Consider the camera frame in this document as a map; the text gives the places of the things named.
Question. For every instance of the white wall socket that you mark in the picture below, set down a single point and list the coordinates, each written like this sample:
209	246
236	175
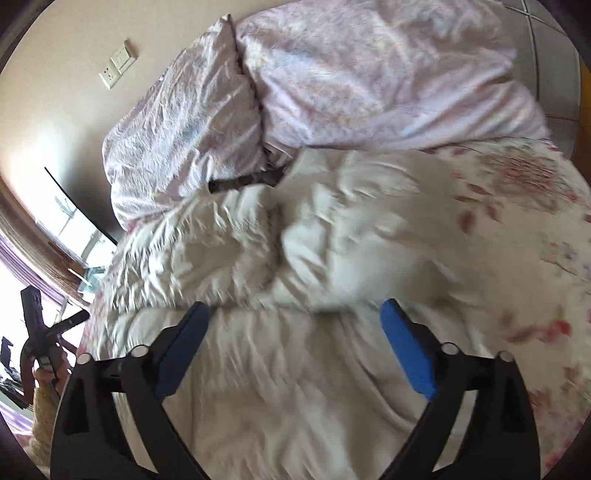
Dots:
110	76

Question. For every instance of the window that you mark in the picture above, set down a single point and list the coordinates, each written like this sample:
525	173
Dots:
14	304

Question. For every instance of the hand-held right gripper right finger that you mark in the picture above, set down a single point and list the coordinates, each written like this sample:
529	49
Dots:
408	350

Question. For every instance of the black flat screen television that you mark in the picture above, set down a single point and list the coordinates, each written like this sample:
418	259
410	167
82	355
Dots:
83	226

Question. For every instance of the white puffer jacket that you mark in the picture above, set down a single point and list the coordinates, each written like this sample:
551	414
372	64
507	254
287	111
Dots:
295	258

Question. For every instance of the pale pink crinkled pillow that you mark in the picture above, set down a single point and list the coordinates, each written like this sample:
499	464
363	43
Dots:
180	134

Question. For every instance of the person's left hand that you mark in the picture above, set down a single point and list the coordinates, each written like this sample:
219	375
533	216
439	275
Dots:
48	371

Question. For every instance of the dark cloth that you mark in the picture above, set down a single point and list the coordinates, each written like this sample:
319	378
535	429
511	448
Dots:
244	181

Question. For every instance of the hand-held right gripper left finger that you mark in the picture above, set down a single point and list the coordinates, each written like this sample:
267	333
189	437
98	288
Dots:
184	350

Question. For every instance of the pale pink folded duvet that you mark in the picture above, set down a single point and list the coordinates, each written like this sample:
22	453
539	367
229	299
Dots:
369	69

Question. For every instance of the white wall light switch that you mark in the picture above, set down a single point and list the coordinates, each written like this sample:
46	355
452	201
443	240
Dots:
123	56

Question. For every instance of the floral bed sheet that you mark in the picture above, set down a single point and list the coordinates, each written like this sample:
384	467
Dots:
521	221

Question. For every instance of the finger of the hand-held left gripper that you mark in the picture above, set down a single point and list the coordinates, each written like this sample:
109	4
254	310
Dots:
69	324

